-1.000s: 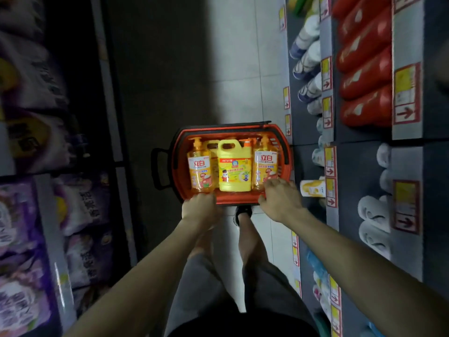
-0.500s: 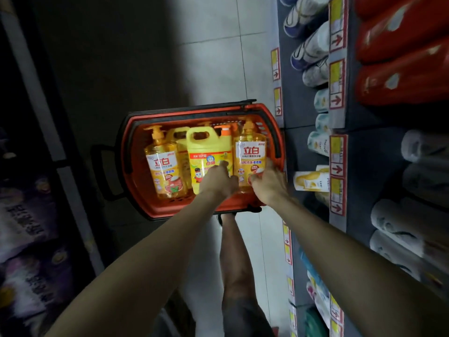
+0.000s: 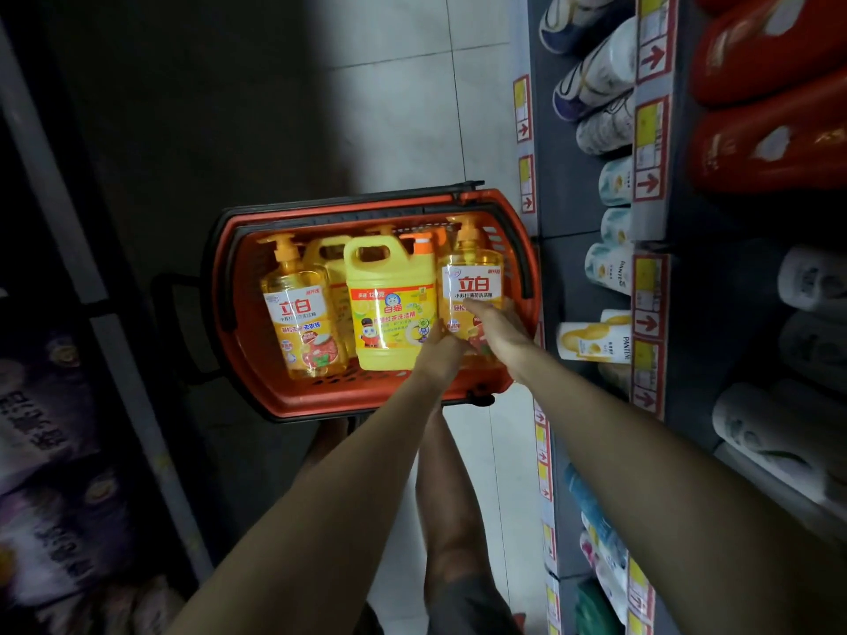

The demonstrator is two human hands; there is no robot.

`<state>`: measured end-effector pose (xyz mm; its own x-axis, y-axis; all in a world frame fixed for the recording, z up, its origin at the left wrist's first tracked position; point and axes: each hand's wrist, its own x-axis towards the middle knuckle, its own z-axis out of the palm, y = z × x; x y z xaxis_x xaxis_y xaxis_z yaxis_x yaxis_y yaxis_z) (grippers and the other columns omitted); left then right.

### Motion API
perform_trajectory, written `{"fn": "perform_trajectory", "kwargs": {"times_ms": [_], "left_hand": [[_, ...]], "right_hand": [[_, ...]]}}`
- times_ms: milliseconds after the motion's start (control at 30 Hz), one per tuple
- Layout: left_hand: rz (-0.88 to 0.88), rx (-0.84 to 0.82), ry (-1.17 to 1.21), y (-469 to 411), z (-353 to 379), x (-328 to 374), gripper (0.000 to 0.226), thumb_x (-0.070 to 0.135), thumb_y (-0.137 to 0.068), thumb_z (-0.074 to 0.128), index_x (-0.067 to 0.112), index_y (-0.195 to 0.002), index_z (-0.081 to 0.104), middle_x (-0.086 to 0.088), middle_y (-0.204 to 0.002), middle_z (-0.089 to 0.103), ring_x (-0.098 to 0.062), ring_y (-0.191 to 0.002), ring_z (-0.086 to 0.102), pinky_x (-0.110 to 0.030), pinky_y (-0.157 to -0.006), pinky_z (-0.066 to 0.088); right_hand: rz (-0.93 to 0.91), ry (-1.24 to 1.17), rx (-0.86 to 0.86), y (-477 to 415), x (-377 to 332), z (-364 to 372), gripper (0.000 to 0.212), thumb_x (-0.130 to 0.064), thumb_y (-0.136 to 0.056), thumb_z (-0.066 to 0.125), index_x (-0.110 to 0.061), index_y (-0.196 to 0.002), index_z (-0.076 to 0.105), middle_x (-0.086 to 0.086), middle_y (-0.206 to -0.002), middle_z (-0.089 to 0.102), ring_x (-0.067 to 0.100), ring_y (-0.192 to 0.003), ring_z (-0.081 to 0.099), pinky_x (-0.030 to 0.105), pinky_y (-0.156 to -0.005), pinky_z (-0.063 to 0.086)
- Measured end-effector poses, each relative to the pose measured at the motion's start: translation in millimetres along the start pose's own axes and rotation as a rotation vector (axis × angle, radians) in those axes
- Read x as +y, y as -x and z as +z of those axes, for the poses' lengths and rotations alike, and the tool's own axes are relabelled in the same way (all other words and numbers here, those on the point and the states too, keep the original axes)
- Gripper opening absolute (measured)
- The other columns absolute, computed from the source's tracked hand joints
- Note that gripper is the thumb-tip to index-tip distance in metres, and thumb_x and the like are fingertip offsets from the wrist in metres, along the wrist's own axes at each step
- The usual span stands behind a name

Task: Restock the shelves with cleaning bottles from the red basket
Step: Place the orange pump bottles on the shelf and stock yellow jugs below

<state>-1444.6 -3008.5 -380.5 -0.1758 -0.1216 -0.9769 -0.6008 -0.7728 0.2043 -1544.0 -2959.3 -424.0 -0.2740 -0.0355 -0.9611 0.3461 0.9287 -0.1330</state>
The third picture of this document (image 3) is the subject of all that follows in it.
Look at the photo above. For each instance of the person's left hand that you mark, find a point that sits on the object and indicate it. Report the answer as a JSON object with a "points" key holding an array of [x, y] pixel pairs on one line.
{"points": [[440, 363]]}

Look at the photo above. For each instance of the person's right hand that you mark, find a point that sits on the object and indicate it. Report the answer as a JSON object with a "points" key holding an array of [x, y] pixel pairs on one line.
{"points": [[506, 340]]}

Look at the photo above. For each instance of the person's left fingers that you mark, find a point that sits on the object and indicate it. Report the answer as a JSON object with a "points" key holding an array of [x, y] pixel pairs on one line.
{"points": [[431, 333]]}

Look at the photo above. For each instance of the person's right fingers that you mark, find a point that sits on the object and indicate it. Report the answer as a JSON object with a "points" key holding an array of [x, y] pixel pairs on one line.
{"points": [[482, 314]]}

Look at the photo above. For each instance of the yellow dish soap pump bottle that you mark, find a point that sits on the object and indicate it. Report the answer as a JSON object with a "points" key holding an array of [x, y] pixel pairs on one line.
{"points": [[301, 323], [471, 277]]}

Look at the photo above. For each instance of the person's left forearm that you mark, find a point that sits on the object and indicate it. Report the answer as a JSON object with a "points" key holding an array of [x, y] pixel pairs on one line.
{"points": [[331, 522]]}

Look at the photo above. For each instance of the person's right forearm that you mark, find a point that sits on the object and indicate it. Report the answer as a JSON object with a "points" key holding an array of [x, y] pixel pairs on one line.
{"points": [[662, 495]]}

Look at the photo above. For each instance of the yellow detergent jug cartoon label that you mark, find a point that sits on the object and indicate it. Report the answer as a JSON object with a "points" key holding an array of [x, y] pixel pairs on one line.
{"points": [[390, 310]]}

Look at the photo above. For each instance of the white and yellow shampoo bottle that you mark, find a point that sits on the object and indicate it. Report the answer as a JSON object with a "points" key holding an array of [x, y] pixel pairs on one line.
{"points": [[592, 341]]}

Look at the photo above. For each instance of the plain yellow detergent jug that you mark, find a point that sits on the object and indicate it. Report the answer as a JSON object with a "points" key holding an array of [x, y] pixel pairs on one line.
{"points": [[325, 254]]}

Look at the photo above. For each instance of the row of red-framed price tags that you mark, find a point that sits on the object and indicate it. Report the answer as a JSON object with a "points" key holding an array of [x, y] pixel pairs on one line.
{"points": [[527, 183], [652, 148]]}

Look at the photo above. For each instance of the person's left leg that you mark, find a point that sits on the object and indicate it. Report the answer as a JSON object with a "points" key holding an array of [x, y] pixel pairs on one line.
{"points": [[325, 443]]}

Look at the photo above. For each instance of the person's leg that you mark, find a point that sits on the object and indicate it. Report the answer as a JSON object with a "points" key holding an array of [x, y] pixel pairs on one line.
{"points": [[325, 443], [450, 502]]}

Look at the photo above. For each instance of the person's right leg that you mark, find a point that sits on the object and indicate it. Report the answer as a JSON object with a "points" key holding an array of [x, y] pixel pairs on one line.
{"points": [[450, 502]]}

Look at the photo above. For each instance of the teal shampoo bottle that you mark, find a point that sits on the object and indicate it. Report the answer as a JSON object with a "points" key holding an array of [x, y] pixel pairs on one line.
{"points": [[592, 509]]}

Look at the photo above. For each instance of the grey metal shelf unit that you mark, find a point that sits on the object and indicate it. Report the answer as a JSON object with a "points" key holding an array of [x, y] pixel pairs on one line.
{"points": [[714, 304]]}

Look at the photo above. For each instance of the row of white shampoo bottles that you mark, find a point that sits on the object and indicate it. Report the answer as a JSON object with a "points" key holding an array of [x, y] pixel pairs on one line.
{"points": [[599, 72]]}

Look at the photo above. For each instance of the grey shorts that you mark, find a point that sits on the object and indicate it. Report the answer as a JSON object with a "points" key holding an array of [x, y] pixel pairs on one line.
{"points": [[473, 611]]}

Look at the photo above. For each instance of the white and pink shampoo bottle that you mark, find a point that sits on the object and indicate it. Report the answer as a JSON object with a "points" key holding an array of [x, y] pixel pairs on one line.
{"points": [[605, 575]]}

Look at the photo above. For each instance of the white lotion bottle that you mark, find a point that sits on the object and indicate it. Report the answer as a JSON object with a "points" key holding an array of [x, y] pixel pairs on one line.
{"points": [[817, 350], [814, 281], [774, 429], [761, 479]]}

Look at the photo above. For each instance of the green shampoo bottle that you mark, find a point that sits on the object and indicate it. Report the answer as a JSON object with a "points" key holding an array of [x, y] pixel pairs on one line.
{"points": [[595, 615]]}

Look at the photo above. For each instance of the red refill pack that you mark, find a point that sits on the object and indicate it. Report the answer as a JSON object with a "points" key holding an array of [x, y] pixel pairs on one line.
{"points": [[761, 42], [761, 148]]}

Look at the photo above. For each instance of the dark purple packet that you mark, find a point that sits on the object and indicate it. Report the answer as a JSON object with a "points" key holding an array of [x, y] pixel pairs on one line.
{"points": [[66, 535], [112, 611], [40, 416]]}

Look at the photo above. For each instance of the grey shelf rail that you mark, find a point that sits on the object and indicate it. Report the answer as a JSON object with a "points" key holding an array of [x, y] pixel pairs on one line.
{"points": [[86, 271]]}

